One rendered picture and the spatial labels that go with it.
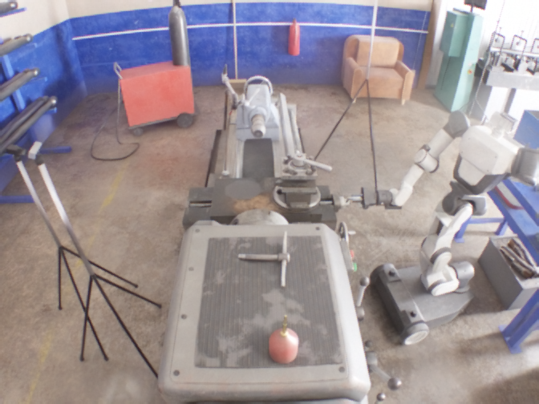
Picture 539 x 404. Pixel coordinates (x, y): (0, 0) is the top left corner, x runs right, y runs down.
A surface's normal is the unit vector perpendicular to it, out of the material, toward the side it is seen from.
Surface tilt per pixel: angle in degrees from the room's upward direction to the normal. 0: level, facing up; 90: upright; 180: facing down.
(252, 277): 0
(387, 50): 89
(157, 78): 90
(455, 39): 90
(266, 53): 90
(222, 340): 0
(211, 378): 0
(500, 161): 79
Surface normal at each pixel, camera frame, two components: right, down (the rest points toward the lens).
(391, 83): 0.03, 0.64
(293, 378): 0.00, -0.77
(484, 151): -0.83, 0.15
